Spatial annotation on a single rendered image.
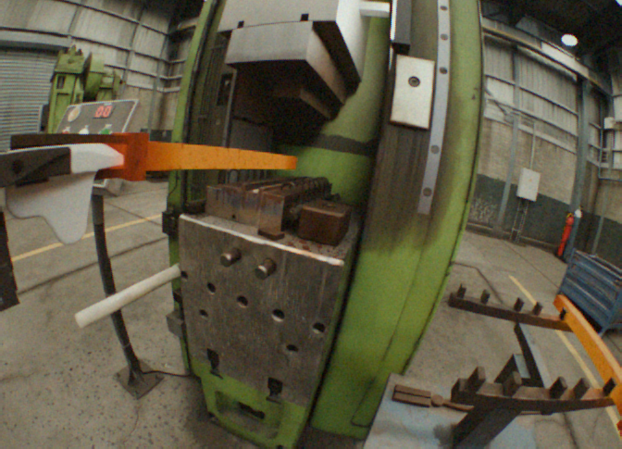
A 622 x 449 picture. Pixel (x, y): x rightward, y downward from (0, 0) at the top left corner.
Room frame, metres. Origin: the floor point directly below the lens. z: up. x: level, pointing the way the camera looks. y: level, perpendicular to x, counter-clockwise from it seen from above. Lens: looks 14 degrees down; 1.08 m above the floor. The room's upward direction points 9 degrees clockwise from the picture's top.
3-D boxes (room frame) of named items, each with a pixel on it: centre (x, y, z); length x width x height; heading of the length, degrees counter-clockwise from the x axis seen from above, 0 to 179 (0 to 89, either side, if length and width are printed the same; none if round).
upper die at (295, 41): (0.71, 0.10, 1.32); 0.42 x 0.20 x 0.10; 164
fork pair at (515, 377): (0.22, -0.24, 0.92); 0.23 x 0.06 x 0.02; 156
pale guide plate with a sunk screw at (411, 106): (0.55, -0.19, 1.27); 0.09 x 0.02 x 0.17; 74
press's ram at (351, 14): (0.70, 0.05, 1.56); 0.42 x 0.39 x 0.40; 164
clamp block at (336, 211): (0.52, -0.04, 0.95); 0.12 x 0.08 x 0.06; 164
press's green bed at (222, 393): (0.71, 0.04, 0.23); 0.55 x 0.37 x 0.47; 164
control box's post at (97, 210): (0.59, 0.71, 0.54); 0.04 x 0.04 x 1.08; 74
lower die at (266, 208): (0.71, 0.10, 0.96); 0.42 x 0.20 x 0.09; 164
